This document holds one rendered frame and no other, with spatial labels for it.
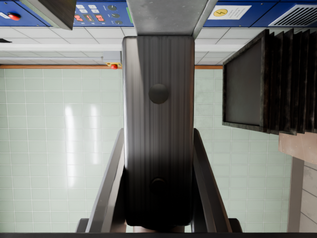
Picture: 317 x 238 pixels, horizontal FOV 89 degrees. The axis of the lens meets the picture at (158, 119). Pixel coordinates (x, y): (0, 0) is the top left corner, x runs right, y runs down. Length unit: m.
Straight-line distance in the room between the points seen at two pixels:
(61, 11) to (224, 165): 1.39
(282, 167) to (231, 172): 0.42
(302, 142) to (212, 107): 0.66
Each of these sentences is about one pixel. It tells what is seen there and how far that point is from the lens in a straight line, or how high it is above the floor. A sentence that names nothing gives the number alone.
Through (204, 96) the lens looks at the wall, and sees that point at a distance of 1.35.
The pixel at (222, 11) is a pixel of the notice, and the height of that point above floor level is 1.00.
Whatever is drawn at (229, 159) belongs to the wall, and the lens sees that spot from 1.49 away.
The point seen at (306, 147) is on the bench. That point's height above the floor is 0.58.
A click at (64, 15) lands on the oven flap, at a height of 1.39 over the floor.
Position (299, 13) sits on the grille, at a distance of 0.74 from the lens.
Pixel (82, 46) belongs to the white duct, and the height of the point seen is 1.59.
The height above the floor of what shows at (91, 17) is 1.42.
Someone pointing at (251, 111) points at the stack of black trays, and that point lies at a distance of 0.60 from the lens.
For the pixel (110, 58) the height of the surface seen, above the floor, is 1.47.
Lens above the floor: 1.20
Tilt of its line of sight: level
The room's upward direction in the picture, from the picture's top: 90 degrees counter-clockwise
